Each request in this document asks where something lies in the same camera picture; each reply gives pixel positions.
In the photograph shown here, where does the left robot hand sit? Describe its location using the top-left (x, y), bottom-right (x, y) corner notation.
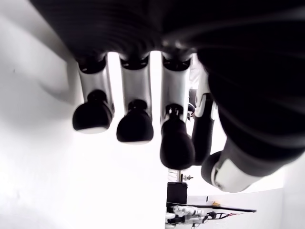
top-left (30, 0), bottom-right (305, 193)

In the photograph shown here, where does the black wheeled cabinet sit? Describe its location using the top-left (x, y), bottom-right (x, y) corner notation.
top-left (166, 182), bottom-right (189, 206)

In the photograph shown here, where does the white robot lying down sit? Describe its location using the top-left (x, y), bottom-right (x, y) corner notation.
top-left (165, 204), bottom-right (216, 225)

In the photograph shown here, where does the long black pole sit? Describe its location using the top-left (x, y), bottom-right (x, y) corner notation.
top-left (188, 204), bottom-right (257, 213)

